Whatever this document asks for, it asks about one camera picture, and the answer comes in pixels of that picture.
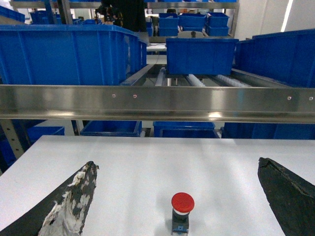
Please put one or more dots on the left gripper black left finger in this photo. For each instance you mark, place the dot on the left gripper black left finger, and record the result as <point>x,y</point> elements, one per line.
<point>63,212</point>

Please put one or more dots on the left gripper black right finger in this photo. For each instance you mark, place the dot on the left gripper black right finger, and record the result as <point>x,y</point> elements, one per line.
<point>290,197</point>

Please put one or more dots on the red mushroom push button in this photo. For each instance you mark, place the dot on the red mushroom push button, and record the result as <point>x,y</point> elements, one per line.
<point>182,203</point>

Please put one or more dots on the blue bin under shelf right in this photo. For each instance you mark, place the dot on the blue bin under shelf right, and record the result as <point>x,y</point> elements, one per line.
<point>284,131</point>

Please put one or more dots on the blue bin under shelf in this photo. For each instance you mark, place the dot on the blue bin under shelf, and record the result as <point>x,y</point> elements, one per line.
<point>184,129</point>
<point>112,128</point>
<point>284,131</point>

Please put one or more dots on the blue bin under shelf left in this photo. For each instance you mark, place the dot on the blue bin under shelf left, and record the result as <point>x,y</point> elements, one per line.
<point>112,128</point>

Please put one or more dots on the blue bin under shelf centre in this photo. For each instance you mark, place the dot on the blue bin under shelf centre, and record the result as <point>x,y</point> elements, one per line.
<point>184,129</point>

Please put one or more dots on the blue bin right shelf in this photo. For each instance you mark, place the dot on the blue bin right shelf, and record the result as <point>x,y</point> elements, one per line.
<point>287,57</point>

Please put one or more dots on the blue bin shelf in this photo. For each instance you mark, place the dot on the blue bin shelf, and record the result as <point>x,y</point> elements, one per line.
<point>287,57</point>
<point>200,56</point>

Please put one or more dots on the blue bin centre shelf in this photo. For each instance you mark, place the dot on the blue bin centre shelf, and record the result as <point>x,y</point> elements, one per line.
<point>200,56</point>

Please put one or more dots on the large blue bin left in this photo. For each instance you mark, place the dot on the large blue bin left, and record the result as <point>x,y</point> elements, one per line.
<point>87,55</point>

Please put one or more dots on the steel shelf front rail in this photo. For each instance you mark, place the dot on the steel shelf front rail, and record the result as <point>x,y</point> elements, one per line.
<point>225,104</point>

